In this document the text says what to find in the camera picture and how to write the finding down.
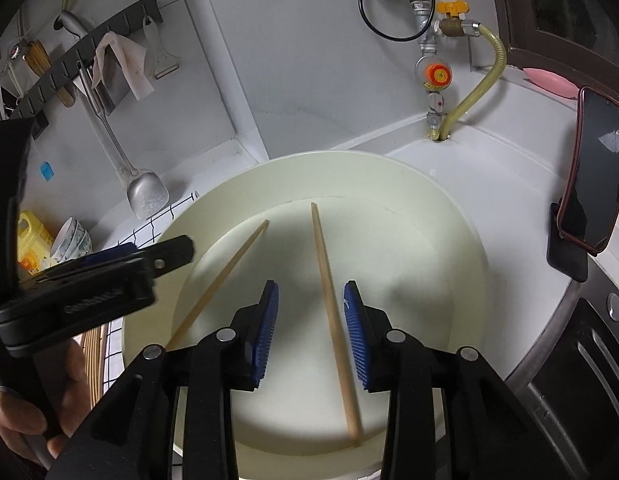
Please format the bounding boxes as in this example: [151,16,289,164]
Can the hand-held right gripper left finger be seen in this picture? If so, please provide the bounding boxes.
[45,280,280,480]

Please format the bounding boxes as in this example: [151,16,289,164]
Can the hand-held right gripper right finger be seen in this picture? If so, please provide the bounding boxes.
[343,280,550,480]

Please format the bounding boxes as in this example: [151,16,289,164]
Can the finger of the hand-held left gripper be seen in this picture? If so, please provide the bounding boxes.
[80,242,138,268]
[18,236,196,312]

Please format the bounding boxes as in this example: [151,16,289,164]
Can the bundle of chopsticks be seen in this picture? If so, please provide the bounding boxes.
[79,324,110,411]

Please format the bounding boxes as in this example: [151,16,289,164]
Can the wooden chopstick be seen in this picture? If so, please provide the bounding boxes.
[310,202,363,447]
[166,219,270,352]

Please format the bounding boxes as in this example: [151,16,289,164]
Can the cream round plastic basin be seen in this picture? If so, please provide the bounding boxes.
[122,149,487,480]

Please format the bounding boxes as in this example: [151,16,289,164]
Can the person's left hand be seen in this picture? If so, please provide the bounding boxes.
[0,342,92,468]

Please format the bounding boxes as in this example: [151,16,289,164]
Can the white checked cloth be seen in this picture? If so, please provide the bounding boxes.
[82,191,200,411]

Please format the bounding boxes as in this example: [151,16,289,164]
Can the stacked white bowls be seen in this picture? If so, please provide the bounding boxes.
[50,216,92,263]

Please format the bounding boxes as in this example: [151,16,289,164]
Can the metal cooking spatula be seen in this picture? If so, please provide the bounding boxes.
[54,10,170,220]

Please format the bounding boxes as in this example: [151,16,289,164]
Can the yellow plastic bottle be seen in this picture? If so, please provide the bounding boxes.
[16,210,55,281]

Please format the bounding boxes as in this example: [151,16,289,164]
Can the steel cleaver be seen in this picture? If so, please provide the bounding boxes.
[96,62,131,112]

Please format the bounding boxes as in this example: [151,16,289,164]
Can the beige hanging cloth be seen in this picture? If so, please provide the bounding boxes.
[92,31,155,101]

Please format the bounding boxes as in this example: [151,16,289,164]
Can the black gas stove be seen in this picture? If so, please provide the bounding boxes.
[504,255,619,480]

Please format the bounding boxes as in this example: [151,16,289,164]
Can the black phone holder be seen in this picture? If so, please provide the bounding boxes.
[547,200,589,283]

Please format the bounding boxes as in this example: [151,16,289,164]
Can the gas pipe with valves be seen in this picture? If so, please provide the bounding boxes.
[412,0,483,142]

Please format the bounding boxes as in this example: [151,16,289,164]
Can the black smartphone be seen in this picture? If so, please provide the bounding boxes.
[557,86,619,256]

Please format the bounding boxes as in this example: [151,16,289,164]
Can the pink soap dish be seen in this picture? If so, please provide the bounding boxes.
[522,66,580,101]

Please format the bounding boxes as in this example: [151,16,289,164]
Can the yellow wooden utensil handles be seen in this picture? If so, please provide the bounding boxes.
[25,40,51,77]

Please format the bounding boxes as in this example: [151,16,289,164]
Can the black wall utensil rack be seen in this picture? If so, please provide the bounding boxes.
[9,0,162,138]

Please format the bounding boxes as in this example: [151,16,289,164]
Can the yellow corrugated gas hose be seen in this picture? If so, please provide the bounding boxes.
[429,22,507,141]

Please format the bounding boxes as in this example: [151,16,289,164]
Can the dark brown window frame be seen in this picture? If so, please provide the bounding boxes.
[487,0,619,91]

